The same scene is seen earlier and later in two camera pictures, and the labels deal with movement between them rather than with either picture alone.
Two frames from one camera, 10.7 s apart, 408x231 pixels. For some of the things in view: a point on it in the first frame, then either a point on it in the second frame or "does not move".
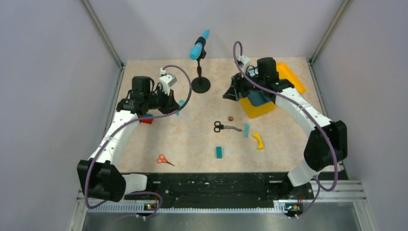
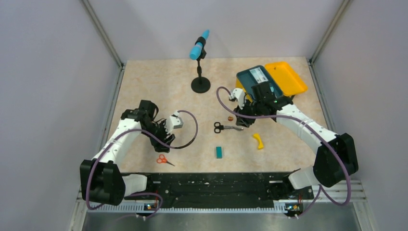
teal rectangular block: [219, 153] does not move
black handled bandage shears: [218, 127] does not move
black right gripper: [237, 86] -> [246, 122]
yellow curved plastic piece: [261, 144] does not move
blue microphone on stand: [200, 84] does not move
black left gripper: [171, 104] -> [159, 146]
